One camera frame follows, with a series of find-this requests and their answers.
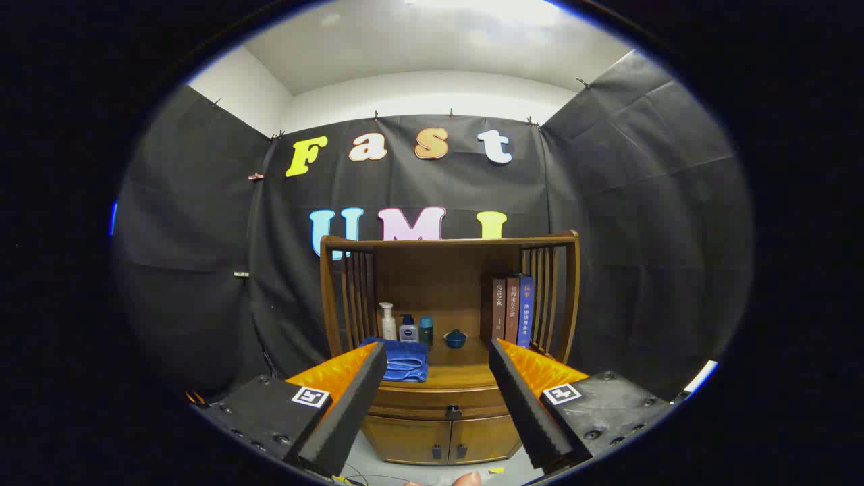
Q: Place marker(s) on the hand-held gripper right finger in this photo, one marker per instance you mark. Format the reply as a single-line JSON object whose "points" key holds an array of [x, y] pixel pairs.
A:
{"points": [[523, 405]]}

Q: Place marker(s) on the dark brown book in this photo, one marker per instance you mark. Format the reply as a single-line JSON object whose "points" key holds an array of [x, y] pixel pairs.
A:
{"points": [[498, 310]]}

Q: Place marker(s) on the reddish brown book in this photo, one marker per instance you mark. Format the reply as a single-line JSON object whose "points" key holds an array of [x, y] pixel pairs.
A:
{"points": [[512, 310]]}

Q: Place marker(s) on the wooden cabinet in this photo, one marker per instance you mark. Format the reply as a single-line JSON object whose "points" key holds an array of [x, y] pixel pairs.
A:
{"points": [[432, 270]]}

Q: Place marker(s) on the blue book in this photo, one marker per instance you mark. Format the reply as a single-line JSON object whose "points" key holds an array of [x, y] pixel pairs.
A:
{"points": [[526, 310]]}

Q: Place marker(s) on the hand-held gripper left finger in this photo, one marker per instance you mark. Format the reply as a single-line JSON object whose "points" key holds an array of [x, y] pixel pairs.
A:
{"points": [[351, 405]]}

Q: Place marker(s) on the white bottle with blue cap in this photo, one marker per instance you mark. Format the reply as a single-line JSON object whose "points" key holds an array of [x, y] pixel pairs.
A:
{"points": [[408, 331]]}

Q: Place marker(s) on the white pump bottle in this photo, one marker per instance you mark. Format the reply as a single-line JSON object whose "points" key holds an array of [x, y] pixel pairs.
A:
{"points": [[389, 327]]}

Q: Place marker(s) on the wooden countertop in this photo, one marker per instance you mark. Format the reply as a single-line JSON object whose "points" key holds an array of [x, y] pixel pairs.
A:
{"points": [[459, 368]]}

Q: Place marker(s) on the wooden cabinet door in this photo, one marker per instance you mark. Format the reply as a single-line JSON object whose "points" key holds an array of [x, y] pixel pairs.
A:
{"points": [[486, 437], [405, 439]]}

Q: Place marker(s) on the blue folded towel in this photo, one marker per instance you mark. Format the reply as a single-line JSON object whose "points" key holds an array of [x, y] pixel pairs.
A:
{"points": [[408, 361]]}

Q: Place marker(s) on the blue lidded tea bowl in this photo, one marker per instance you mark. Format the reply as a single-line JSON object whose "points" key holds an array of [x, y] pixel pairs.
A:
{"points": [[455, 339]]}

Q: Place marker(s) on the black drawer knob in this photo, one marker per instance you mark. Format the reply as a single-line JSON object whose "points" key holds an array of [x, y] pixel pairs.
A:
{"points": [[453, 412]]}

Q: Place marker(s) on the teal clear bottle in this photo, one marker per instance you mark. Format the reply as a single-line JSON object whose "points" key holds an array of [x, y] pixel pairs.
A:
{"points": [[426, 331]]}

